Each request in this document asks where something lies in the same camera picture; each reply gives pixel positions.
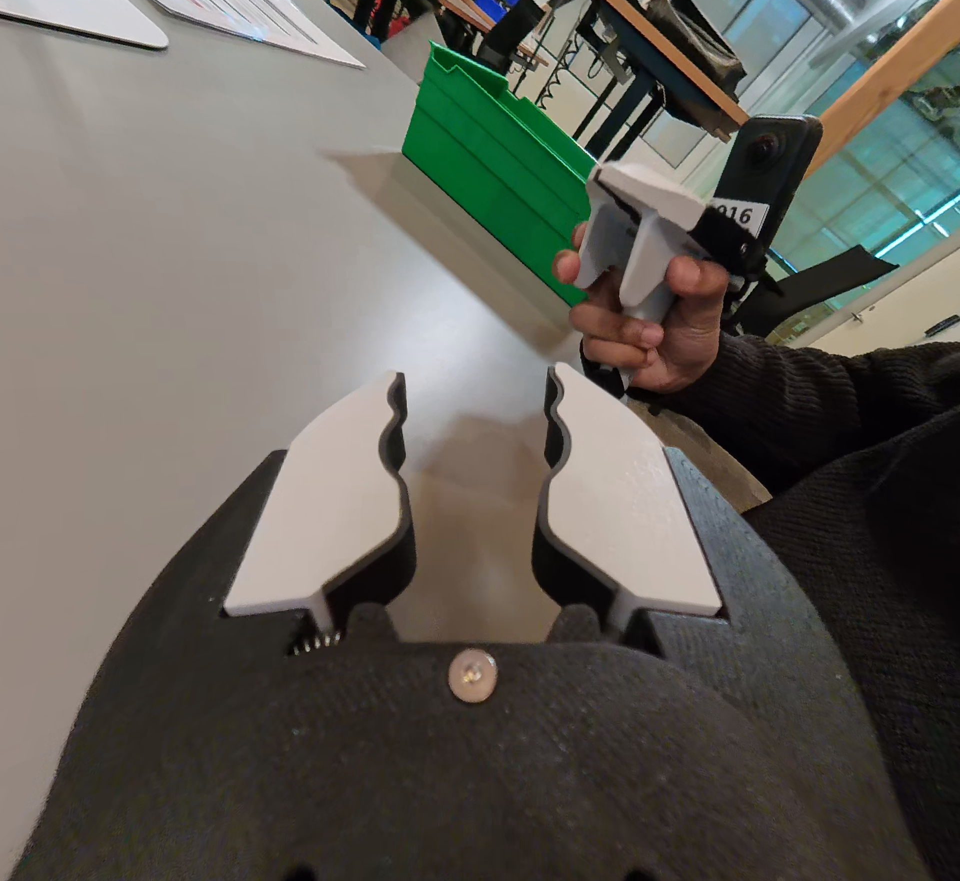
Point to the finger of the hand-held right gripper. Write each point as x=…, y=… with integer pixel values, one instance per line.
x=660, y=198
x=604, y=192

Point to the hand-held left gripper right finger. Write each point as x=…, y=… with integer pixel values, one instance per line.
x=630, y=513

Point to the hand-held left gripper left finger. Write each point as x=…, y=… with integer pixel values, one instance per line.
x=322, y=513

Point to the green plastic bin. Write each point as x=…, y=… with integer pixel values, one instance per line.
x=495, y=168

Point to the person's right forearm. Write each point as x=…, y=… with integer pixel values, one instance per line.
x=810, y=401

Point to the person's right hand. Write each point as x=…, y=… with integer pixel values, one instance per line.
x=694, y=318

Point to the black office chair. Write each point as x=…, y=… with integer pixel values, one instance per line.
x=817, y=281
x=514, y=26

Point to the black bag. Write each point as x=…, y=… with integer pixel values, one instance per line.
x=697, y=45

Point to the wooden ceiling beam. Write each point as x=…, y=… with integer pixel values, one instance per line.
x=885, y=78

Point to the blue plastic bin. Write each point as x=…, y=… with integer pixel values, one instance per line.
x=495, y=3

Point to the person's black sweater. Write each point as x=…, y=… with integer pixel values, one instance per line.
x=870, y=633

